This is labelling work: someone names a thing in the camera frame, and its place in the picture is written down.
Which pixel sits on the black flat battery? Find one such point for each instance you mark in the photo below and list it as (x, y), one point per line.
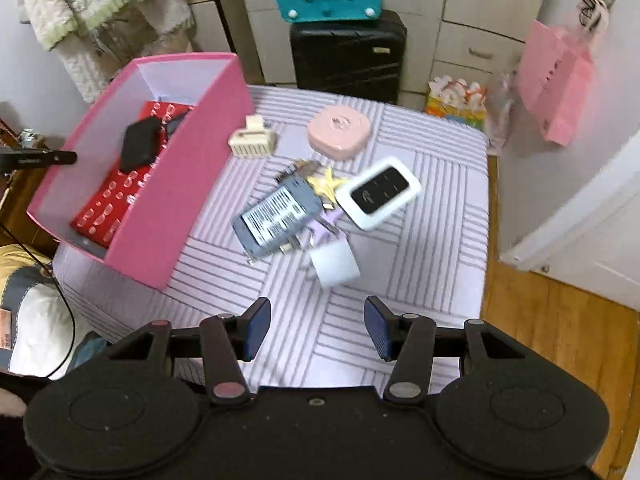
(174, 122)

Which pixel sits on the pink tote bag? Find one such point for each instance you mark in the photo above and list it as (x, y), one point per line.
(555, 90)

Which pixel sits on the yellow starfish hair clip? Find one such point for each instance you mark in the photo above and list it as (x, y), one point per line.
(325, 183)

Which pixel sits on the white fluffy garment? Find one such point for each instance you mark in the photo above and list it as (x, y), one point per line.
(75, 10)

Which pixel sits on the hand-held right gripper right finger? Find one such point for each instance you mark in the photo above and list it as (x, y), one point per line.
(377, 327)

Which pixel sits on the pink cardboard box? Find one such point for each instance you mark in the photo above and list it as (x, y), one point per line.
(195, 175)

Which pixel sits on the clear plastic bag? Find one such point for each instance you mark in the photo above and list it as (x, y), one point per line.
(502, 105)

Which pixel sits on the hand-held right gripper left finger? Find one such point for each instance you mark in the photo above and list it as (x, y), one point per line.
(257, 327)

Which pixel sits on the white starfish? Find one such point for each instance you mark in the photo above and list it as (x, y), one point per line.
(320, 226)

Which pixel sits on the black suitcase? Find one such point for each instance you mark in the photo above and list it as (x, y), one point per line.
(345, 55)

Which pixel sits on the cream hair claw clip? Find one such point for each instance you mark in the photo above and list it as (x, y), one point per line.
(250, 142)

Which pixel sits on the black power bank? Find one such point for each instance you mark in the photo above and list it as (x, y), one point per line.
(140, 145)

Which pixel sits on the pink round compact case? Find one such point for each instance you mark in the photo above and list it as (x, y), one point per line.
(340, 130)

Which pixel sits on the grey-blue small device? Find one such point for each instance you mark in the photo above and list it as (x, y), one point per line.
(275, 220)

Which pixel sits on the black stand pole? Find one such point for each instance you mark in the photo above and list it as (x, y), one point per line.
(235, 25)

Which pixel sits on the white door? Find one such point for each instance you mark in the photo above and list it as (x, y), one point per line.
(590, 230)

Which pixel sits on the white wooden wardrobe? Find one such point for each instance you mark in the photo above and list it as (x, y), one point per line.
(475, 10)

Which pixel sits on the dark wooden furniture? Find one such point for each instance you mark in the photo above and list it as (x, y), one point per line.
(20, 195)

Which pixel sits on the white pocket router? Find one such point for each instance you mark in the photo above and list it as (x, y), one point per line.
(377, 192)

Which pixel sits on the white charger adapter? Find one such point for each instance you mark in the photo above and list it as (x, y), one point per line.
(332, 265)

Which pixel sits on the silver multitool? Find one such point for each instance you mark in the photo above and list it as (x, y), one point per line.
(300, 166)

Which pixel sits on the grey and cream cushion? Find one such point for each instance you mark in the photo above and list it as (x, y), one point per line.
(30, 310)

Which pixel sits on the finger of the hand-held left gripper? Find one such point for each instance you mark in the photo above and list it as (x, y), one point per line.
(50, 158)

